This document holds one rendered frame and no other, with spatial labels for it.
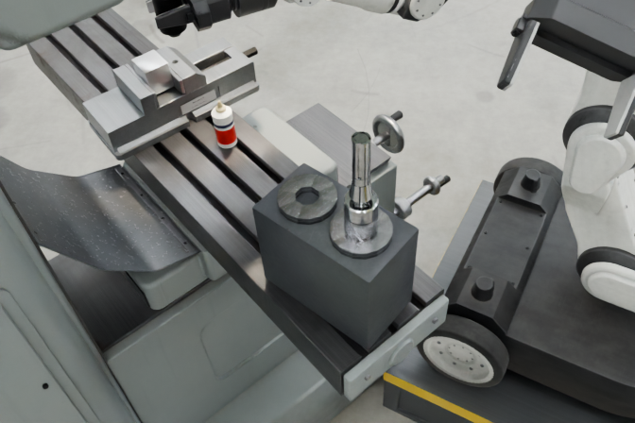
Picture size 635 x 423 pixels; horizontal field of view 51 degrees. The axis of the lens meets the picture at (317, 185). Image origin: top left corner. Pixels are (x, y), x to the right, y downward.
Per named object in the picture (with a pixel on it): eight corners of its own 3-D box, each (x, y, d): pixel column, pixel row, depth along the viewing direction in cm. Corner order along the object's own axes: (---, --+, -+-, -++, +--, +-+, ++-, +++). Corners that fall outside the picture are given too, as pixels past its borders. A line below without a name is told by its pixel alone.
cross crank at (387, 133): (384, 131, 187) (385, 99, 179) (414, 153, 181) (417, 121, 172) (342, 158, 181) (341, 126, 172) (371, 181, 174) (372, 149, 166)
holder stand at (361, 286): (310, 233, 118) (303, 155, 103) (412, 299, 108) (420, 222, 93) (264, 278, 112) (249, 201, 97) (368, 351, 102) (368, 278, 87)
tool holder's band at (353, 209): (375, 219, 87) (375, 214, 86) (340, 213, 88) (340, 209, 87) (381, 193, 90) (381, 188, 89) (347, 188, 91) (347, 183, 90)
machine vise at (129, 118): (225, 59, 154) (218, 18, 146) (262, 89, 146) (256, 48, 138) (88, 124, 141) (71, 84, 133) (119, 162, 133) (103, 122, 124)
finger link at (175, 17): (153, 13, 107) (189, 3, 108) (157, 30, 109) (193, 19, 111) (155, 18, 106) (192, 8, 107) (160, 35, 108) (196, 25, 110)
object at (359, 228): (374, 244, 91) (375, 219, 87) (341, 238, 92) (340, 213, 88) (380, 217, 94) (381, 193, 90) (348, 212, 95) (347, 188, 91)
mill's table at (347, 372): (111, 24, 181) (102, -2, 175) (451, 321, 114) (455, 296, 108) (30, 59, 171) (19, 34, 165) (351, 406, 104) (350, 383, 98)
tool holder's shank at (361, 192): (370, 209, 87) (371, 148, 79) (347, 206, 87) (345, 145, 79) (374, 192, 89) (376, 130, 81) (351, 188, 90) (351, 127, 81)
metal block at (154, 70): (160, 72, 139) (153, 49, 135) (174, 86, 136) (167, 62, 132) (138, 82, 137) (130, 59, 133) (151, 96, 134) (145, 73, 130)
